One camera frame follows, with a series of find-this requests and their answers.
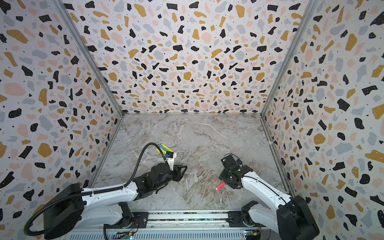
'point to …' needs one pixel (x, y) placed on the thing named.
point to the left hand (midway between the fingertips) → (186, 165)
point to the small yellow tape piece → (270, 142)
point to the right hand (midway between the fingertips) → (220, 175)
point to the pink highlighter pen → (220, 186)
